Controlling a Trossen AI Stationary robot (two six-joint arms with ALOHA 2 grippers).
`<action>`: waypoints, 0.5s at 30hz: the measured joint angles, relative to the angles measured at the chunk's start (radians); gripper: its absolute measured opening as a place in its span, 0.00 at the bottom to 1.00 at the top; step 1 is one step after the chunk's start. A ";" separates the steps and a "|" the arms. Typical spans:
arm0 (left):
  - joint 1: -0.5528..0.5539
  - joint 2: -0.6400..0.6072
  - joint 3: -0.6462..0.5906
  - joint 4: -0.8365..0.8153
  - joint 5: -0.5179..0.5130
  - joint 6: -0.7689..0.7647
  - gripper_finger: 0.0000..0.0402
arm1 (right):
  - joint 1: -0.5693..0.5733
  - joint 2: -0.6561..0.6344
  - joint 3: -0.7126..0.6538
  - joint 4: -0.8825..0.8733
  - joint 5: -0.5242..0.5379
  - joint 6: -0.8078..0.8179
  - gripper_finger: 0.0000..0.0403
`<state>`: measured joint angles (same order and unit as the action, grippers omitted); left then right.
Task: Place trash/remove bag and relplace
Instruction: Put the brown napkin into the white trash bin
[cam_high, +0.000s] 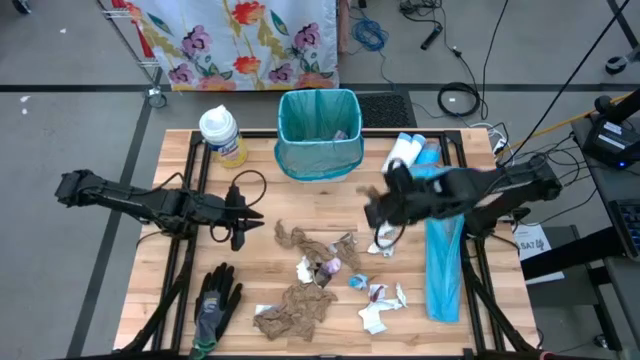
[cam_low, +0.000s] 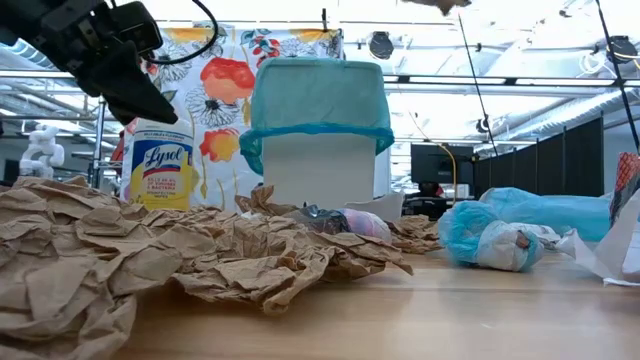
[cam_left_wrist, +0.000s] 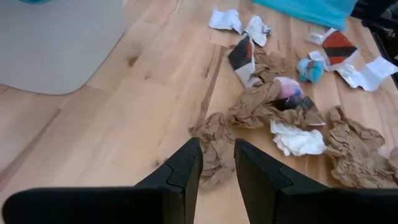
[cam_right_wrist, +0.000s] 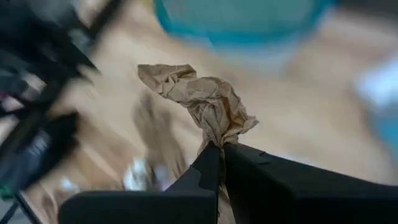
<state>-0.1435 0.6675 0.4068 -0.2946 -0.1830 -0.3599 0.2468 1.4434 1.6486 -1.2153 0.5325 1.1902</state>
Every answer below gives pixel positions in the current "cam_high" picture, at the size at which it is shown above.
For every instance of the white power strip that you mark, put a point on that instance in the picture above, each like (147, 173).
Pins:
(492, 137)

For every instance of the thin black pole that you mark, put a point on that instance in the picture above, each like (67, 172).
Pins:
(567, 81)

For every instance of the floral print cloth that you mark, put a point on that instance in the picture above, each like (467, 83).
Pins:
(235, 45)

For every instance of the black handheld device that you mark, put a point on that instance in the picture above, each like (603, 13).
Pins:
(431, 37)

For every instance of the black perforated floor mat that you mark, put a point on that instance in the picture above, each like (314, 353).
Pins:
(385, 110)

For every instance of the white bag roll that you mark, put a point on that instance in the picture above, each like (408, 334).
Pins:
(416, 147)
(397, 152)

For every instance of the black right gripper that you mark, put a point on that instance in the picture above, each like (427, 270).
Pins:
(410, 200)

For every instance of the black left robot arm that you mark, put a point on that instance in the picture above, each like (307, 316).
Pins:
(125, 200)

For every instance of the printed paper sheet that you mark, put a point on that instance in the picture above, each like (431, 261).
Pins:
(535, 245)

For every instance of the white paper wad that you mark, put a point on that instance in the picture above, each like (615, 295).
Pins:
(304, 270)

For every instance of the large brown paper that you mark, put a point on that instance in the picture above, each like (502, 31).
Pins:
(300, 310)

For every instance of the small grey wrapper scrap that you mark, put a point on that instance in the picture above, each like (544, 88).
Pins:
(341, 135)

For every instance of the white paper sheet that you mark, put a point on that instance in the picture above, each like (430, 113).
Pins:
(375, 317)

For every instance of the small white scrap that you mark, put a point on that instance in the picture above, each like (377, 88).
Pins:
(263, 309)

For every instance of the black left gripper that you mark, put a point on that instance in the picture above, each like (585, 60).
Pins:
(222, 212)

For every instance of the black caster wheel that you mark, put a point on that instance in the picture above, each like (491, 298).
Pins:
(21, 6)
(615, 65)

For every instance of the pink wad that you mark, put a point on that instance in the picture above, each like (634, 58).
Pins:
(332, 265)

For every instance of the white bin with blue liner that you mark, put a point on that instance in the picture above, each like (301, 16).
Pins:
(320, 155)

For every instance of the black box device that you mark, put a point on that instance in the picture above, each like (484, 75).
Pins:
(612, 140)

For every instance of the long brown paper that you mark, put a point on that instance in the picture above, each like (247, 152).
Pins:
(310, 245)

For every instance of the blue trash bag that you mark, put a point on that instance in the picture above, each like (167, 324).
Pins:
(442, 270)

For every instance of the black keyboard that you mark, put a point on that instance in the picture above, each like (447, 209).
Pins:
(627, 230)

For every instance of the blue white wad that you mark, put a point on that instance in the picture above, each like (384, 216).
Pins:
(359, 281)

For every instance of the dark grey desk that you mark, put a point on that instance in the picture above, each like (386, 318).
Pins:
(627, 290)

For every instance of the narrow white paper scrap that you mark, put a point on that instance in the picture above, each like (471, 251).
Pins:
(401, 295)

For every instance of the blue bag roll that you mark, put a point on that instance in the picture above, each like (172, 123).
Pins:
(431, 152)

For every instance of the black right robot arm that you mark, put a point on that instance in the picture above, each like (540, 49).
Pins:
(500, 187)

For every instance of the black grey work glove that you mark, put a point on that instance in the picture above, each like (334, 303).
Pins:
(215, 305)

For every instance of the Lysol wipes canister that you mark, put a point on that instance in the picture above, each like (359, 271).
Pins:
(222, 135)

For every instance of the red white wrapper scrap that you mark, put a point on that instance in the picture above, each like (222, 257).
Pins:
(378, 292)

